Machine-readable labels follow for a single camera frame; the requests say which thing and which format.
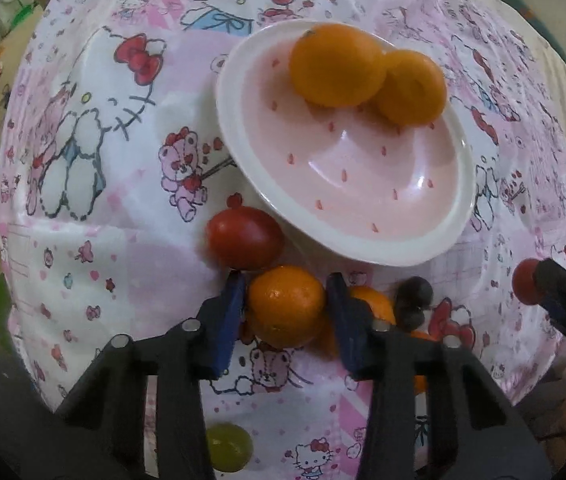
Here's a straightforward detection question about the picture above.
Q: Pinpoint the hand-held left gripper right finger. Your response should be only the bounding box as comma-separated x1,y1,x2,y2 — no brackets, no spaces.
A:
325,272,554,480

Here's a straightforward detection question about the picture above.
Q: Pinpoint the beige bed sheet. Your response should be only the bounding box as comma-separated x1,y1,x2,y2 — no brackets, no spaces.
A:
478,0,566,271

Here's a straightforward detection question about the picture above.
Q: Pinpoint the small red fruit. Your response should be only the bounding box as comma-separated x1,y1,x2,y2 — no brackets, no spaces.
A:
511,258,547,306

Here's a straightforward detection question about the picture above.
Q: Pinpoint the pink cartoon printed cloth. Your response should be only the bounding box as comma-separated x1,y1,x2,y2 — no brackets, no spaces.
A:
0,0,566,480

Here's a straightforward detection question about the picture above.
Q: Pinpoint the dark purple grape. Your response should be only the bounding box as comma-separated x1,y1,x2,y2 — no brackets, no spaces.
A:
395,276,434,312

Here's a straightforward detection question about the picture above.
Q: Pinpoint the red tomato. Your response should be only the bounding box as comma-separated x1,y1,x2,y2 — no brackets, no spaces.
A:
206,207,285,270

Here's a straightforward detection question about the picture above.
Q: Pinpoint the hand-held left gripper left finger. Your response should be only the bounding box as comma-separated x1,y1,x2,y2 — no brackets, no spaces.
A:
56,271,249,480

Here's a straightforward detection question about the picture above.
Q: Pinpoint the green grape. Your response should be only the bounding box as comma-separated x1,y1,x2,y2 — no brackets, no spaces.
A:
207,423,254,474

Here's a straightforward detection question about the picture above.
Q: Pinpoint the pink white-rimmed bowl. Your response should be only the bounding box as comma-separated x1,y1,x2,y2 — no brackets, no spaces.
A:
215,19,477,267

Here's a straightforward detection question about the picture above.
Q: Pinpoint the orange mandarin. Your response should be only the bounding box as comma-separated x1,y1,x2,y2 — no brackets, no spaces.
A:
246,265,327,350
313,285,397,360
289,22,388,108
370,49,448,126

